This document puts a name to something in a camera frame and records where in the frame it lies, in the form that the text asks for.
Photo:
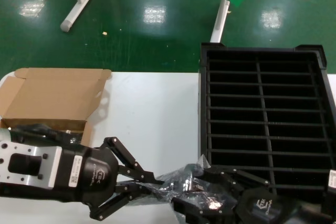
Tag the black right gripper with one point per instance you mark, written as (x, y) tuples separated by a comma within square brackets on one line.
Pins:
[(265, 207)]

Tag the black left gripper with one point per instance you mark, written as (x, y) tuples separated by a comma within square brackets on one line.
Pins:
[(97, 176)]

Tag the clear grey antistatic bag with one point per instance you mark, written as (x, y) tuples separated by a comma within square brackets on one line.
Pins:
[(178, 179)]

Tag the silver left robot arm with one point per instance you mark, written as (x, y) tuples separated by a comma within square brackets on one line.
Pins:
[(4, 134)]

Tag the black slotted plastic container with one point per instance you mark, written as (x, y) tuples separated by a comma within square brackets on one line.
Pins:
[(236, 123)]

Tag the open brown cardboard box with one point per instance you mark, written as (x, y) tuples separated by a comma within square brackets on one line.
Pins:
[(57, 90)]

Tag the white metal table leg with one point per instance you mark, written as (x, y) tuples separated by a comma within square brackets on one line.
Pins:
[(76, 11), (219, 24)]

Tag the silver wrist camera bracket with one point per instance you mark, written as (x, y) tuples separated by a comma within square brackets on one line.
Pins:
[(50, 166)]

